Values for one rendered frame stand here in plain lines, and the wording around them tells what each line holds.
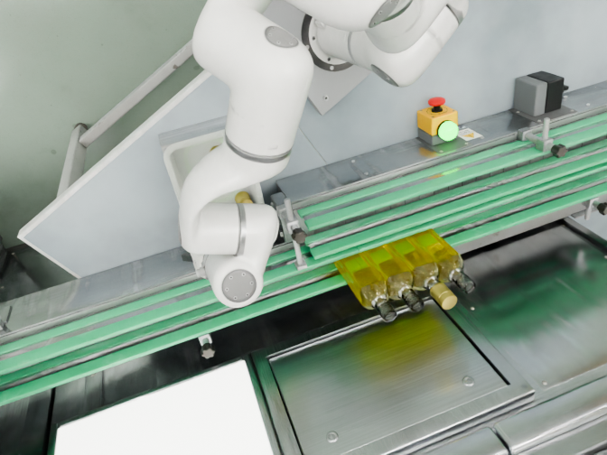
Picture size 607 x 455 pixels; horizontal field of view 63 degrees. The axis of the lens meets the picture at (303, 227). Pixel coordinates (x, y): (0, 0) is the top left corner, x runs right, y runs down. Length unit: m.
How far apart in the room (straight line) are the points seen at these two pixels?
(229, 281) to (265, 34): 0.34
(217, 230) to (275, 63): 0.26
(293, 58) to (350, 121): 0.68
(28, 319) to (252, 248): 0.63
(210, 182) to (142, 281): 0.56
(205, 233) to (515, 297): 0.81
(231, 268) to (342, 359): 0.45
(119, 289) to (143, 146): 0.31
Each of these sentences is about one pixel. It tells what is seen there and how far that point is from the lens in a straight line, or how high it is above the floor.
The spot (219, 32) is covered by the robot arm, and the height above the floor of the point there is 1.24.
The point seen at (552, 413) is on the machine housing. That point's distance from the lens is 1.03.
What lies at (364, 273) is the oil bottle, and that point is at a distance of 1.04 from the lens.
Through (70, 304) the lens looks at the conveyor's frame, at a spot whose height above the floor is 0.85.
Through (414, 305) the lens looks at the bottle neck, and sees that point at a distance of 1.01.
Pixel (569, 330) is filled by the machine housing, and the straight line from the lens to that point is 1.22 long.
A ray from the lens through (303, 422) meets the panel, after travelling 1.00.
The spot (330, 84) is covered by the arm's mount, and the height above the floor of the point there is 0.78.
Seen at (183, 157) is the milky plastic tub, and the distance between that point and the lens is 1.10.
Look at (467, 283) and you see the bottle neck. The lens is 1.03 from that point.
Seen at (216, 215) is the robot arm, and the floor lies 1.19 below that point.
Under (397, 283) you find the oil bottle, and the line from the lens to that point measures 1.02.
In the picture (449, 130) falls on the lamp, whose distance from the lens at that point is 1.20.
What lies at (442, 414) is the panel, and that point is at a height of 1.29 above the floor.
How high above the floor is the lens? 1.79
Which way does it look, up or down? 55 degrees down
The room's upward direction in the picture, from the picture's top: 147 degrees clockwise
